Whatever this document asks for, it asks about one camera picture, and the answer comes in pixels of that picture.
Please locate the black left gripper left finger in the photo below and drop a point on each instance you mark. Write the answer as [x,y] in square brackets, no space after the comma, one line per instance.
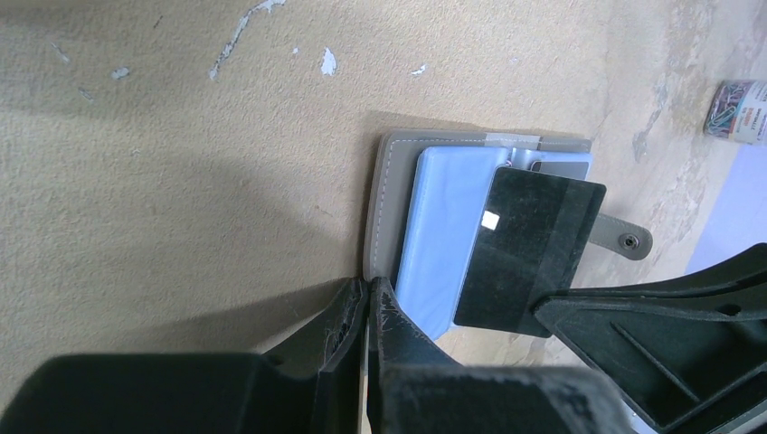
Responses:
[309,383]

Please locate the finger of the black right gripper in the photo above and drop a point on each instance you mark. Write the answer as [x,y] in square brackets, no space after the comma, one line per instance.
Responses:
[688,354]

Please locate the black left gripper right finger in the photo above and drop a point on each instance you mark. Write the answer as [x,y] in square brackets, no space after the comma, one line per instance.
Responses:
[414,387]

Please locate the grey leather card holder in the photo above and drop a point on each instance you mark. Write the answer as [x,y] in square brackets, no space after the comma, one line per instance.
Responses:
[424,213]

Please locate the small clear plastic cup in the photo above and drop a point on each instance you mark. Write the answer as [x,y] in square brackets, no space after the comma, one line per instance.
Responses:
[738,112]

